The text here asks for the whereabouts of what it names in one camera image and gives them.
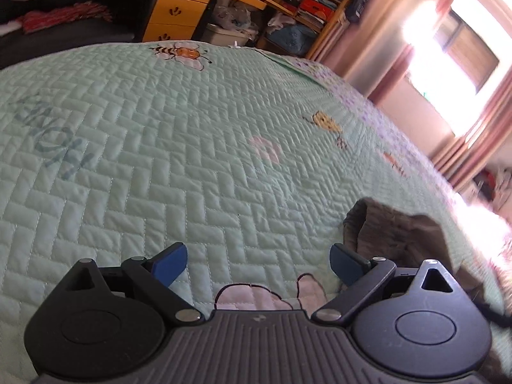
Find red fringed cloth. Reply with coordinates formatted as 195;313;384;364
22;2;113;35

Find blue cloth bundle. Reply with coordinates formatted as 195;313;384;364
266;24;317;57

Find wooden desk with drawers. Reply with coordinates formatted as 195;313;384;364
142;0;269;43

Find red box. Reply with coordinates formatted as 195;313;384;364
300;0;333;21

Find pink curtain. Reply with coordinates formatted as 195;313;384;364
308;0;441;102
432;84;512;193

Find black armchair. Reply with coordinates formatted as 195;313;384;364
0;0;161;69

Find white plastic bags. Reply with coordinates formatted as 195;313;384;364
212;0;257;31

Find window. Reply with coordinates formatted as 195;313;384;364
400;0;512;137

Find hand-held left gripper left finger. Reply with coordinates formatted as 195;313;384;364
52;242;205;327

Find white storage box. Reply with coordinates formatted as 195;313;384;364
204;24;251;47

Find dark blue bag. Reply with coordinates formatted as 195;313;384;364
346;0;371;23

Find green quilted bee bedspread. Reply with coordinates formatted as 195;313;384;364
0;40;512;384

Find grey pants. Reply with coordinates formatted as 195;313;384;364
342;198;512;380

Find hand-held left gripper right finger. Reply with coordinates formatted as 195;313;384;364
311;243;467;327

